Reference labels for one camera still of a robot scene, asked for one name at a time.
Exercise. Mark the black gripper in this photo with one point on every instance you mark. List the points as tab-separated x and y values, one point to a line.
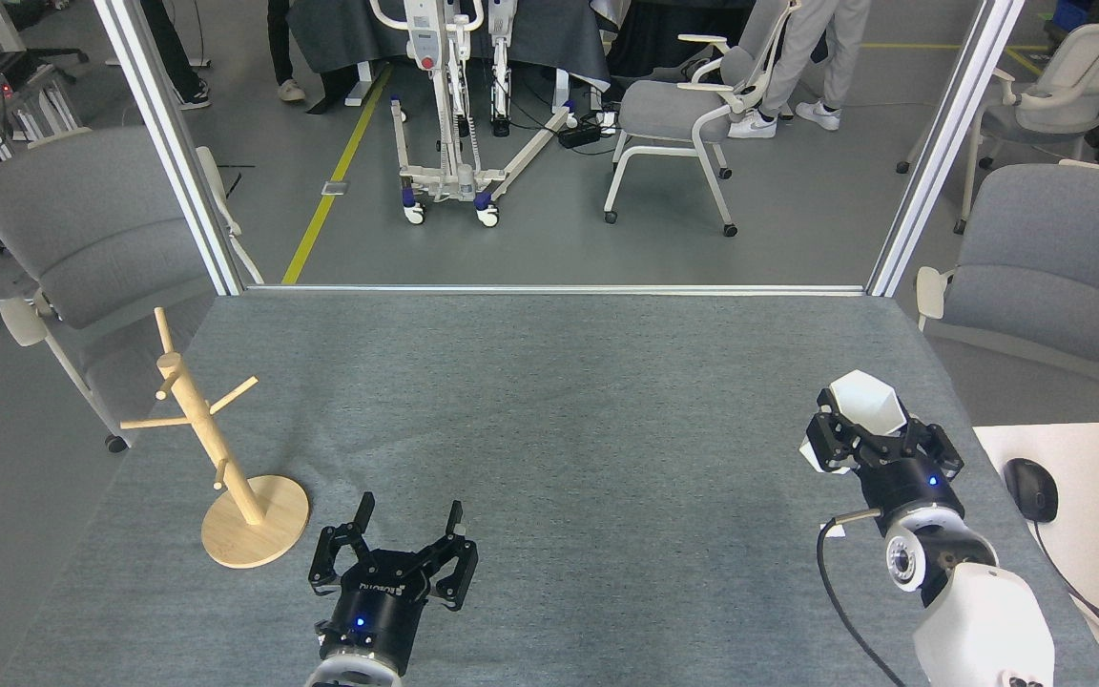
378	601
907	487

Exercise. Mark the white hexagonal cup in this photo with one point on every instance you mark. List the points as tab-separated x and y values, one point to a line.
869	396

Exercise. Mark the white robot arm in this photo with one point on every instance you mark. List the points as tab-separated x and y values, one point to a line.
979	620
349	673

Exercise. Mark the wooden cup rack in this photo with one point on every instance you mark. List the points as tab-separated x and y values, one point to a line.
254	525

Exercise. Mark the black computer mouse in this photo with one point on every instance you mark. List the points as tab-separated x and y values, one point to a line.
1031	489

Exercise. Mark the grey felt table mat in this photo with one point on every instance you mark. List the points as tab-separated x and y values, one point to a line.
549	429

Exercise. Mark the metal floor plate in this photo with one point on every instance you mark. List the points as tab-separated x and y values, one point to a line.
335	188

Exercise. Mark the white stand on wheels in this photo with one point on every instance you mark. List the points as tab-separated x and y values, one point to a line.
459	181

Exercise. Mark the person in white shoes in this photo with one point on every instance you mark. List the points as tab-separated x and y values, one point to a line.
812	48

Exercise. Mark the black power strip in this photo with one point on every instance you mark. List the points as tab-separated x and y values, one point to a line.
580	134

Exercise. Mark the person in pale shoes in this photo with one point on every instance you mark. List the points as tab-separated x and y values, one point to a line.
282	48

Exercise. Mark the dark cloth on table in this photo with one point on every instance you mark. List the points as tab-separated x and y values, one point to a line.
540	38

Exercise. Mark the person in dark shoes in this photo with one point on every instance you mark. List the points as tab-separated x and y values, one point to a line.
173	48

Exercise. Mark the black equipment cart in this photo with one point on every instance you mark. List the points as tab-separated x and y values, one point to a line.
6	95

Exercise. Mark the grey chair with white frame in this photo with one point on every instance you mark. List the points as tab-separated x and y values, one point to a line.
1055	258
1074	67
669	110
92	229

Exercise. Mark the silver frame post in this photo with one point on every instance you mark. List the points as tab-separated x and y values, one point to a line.
177	153
941	153

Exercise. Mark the silver table edge rail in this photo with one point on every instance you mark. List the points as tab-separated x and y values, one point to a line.
549	289

